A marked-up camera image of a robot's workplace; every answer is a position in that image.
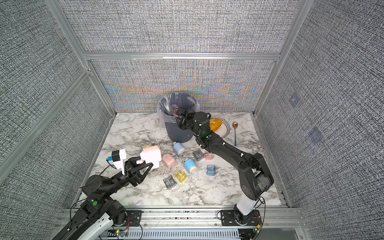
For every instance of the bright blue pencil sharpener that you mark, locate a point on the bright blue pencil sharpener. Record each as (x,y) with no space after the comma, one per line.
(190,166)

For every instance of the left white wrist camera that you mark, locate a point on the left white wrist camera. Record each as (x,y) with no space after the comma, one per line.
(117,159)

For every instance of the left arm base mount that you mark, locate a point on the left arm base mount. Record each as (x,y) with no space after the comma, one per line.
(130,218)

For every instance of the aluminium front rail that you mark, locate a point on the aluminium front rail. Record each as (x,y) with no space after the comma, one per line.
(204,217)

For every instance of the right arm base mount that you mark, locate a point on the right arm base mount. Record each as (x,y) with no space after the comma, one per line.
(231,218)

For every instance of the dark grey trash bin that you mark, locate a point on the dark grey trash bin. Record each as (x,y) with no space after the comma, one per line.
(176,134)

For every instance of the yellow white patterned bowl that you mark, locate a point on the yellow white patterned bowl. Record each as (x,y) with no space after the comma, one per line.
(220,126)

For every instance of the clear plastic bin liner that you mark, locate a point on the clear plastic bin liner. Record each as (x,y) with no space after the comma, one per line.
(181,100)

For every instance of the clear pink shavings tray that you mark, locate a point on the clear pink shavings tray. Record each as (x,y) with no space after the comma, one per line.
(209,156)
(176,111)

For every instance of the clear yellow shavings tray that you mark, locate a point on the clear yellow shavings tray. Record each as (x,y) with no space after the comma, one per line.
(181,176)

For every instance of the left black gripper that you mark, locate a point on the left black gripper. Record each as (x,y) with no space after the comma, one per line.
(133,174)

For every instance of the light blue pencil sharpener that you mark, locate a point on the light blue pencil sharpener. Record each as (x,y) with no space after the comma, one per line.
(178,148)

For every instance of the clear grey shavings tray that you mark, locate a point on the clear grey shavings tray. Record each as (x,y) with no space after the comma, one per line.
(169,182)
(198,155)

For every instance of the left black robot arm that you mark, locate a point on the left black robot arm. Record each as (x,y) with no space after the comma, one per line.
(99,212)

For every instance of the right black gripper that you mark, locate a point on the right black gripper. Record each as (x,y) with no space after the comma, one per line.
(187,119)

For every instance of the gold blue spoon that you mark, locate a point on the gold blue spoon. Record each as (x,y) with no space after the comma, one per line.
(235,126)

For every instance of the pink pencil sharpener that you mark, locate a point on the pink pencil sharpener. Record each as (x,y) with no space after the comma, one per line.
(151,155)
(168,160)

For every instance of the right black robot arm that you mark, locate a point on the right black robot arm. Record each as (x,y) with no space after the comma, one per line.
(254,173)

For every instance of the clear blue shavings tray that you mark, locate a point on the clear blue shavings tray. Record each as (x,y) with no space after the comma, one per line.
(211,170)

